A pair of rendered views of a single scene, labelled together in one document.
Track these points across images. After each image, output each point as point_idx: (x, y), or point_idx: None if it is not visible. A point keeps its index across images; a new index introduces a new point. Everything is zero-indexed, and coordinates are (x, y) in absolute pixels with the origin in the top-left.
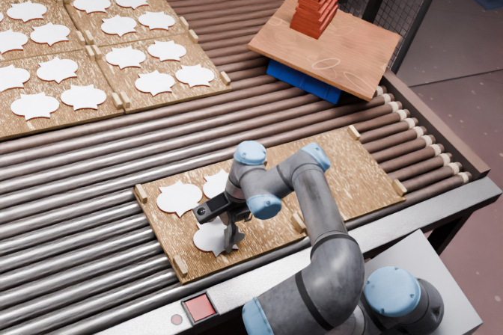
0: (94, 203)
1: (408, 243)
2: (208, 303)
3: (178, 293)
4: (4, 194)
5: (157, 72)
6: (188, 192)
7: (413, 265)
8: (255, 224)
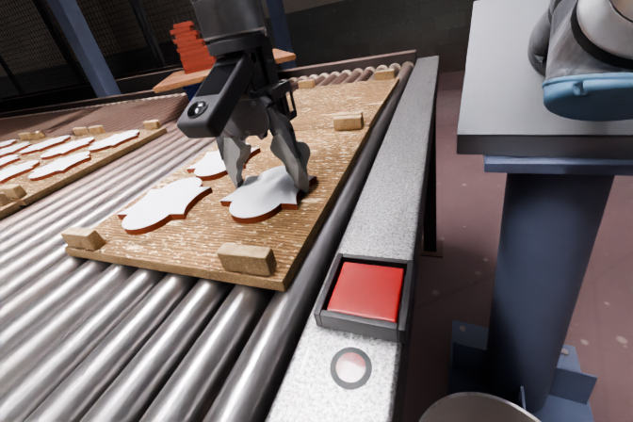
0: None
1: (481, 20)
2: (371, 267)
3: (292, 312)
4: None
5: (60, 158)
6: (175, 188)
7: (517, 24)
8: None
